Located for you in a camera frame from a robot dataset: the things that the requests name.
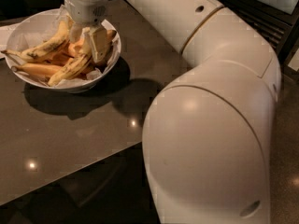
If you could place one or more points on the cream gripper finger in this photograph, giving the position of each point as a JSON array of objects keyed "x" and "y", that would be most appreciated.
[
  {"x": 98, "y": 42},
  {"x": 75, "y": 32}
]

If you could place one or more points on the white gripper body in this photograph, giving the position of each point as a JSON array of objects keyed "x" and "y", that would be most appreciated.
[{"x": 84, "y": 11}]

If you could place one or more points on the spotted yellow banana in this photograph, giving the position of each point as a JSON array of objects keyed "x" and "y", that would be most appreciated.
[
  {"x": 76, "y": 66},
  {"x": 42, "y": 51}
]

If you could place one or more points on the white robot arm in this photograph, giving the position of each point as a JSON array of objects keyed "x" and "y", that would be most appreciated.
[{"x": 206, "y": 137}]

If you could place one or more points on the orange banana upper right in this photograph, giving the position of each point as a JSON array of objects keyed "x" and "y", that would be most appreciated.
[{"x": 110, "y": 36}]

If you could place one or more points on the orange banana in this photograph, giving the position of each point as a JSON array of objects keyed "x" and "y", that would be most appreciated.
[
  {"x": 110, "y": 36},
  {"x": 37, "y": 69},
  {"x": 72, "y": 50}
]

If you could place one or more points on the orange banana middle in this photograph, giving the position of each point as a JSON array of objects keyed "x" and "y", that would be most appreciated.
[{"x": 72, "y": 50}]

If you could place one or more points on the white ceramic bowl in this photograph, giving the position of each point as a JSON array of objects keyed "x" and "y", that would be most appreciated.
[{"x": 107, "y": 69}]

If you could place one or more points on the white paper bowl liner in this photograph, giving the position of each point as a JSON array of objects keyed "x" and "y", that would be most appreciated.
[{"x": 34, "y": 31}]

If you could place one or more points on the orange banana lower left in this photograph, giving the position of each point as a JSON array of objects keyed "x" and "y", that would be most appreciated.
[{"x": 37, "y": 69}]

